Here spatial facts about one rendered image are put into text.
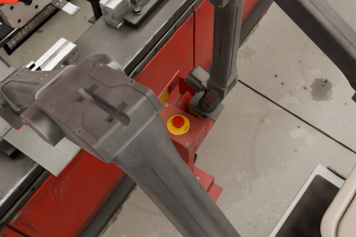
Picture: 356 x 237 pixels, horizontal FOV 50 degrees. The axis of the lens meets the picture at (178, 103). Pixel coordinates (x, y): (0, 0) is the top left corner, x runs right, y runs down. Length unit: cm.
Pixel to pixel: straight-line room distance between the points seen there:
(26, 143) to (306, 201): 67
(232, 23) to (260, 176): 126
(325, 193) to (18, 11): 79
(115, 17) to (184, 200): 96
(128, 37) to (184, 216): 95
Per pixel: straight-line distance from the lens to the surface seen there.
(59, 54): 118
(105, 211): 190
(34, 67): 113
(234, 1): 79
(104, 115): 35
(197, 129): 119
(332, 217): 57
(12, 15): 96
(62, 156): 96
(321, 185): 89
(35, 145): 100
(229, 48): 90
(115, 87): 37
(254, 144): 205
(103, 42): 130
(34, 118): 41
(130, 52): 125
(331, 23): 72
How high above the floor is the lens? 184
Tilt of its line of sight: 59 degrees down
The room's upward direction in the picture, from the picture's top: 4 degrees counter-clockwise
